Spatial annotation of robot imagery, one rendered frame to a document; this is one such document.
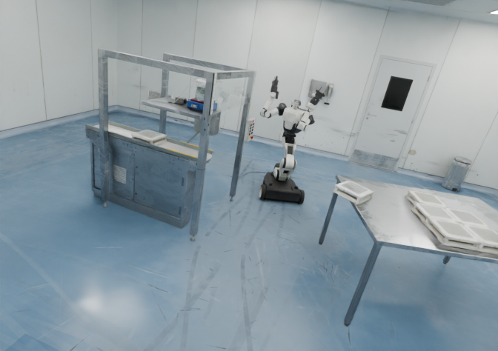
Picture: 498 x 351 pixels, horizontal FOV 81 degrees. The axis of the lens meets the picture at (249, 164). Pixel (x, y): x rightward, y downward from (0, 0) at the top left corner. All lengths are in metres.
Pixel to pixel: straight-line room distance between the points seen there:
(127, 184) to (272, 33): 4.14
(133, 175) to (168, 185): 0.43
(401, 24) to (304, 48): 1.70
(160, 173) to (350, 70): 4.33
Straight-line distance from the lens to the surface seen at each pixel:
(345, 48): 6.20
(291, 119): 3.85
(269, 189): 3.88
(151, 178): 3.16
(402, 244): 2.27
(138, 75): 7.28
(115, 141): 3.24
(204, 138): 2.54
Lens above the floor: 1.85
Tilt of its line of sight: 21 degrees down
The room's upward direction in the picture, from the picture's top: 10 degrees clockwise
